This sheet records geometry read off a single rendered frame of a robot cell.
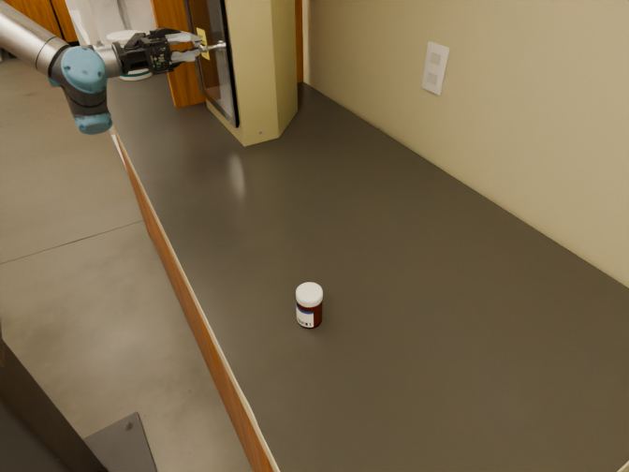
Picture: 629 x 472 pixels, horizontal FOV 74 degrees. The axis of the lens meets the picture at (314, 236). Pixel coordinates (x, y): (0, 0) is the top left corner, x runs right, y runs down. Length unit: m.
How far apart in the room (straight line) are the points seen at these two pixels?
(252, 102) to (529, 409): 0.94
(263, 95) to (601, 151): 0.79
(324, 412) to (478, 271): 0.41
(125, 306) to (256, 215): 1.32
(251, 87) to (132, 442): 1.27
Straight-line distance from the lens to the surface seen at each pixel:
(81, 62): 0.95
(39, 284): 2.49
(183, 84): 1.52
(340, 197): 1.00
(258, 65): 1.17
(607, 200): 0.96
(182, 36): 1.19
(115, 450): 1.76
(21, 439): 1.15
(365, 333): 0.71
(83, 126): 1.07
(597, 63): 0.92
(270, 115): 1.23
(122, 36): 1.83
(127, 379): 1.91
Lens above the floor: 1.51
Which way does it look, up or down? 40 degrees down
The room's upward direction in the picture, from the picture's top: straight up
